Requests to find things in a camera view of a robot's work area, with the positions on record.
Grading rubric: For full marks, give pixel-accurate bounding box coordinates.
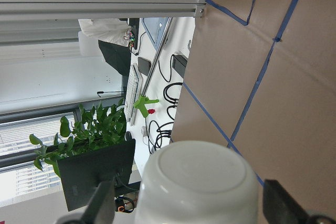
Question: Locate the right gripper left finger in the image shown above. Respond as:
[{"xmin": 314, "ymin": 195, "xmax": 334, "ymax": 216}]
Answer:
[{"xmin": 79, "ymin": 181, "xmax": 115, "ymax": 224}]

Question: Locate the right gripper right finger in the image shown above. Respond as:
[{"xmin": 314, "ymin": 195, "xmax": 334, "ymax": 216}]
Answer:
[{"xmin": 262, "ymin": 179, "xmax": 309, "ymax": 223}]

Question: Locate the cream white cup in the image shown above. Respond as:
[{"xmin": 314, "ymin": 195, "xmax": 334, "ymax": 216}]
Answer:
[{"xmin": 135, "ymin": 141, "xmax": 258, "ymax": 223}]

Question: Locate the black monitor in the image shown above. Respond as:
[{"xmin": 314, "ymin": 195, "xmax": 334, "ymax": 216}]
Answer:
[{"xmin": 57, "ymin": 139, "xmax": 140, "ymax": 211}]

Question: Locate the green potted plant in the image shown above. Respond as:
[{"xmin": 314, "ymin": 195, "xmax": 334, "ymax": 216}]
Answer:
[{"xmin": 29, "ymin": 99, "xmax": 127, "ymax": 176}]

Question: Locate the reacher grabber tool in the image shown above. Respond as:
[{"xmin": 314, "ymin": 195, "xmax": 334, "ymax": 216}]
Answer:
[{"xmin": 134, "ymin": 17, "xmax": 173, "ymax": 118}]

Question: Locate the white keyboard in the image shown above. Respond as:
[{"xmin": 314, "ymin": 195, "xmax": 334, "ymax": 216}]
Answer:
[{"xmin": 124, "ymin": 63, "xmax": 143, "ymax": 126}]

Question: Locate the black smartphone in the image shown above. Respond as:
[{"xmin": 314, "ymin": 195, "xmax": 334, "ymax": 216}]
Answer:
[{"xmin": 138, "ymin": 57, "xmax": 151, "ymax": 76}]

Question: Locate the black power adapter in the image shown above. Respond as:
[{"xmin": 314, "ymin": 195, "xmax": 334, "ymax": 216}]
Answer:
[{"xmin": 172, "ymin": 55, "xmax": 187, "ymax": 78}]

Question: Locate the person in white hoodie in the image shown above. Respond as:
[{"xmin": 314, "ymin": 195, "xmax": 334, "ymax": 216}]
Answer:
[{"xmin": 78, "ymin": 18, "xmax": 135, "ymax": 76}]

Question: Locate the coiled black cable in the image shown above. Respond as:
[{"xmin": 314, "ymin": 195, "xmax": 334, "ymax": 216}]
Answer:
[{"xmin": 147, "ymin": 82, "xmax": 183, "ymax": 154}]

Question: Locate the aluminium frame post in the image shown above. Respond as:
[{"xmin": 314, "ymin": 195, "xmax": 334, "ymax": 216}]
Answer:
[{"xmin": 1, "ymin": 0, "xmax": 205, "ymax": 22}]

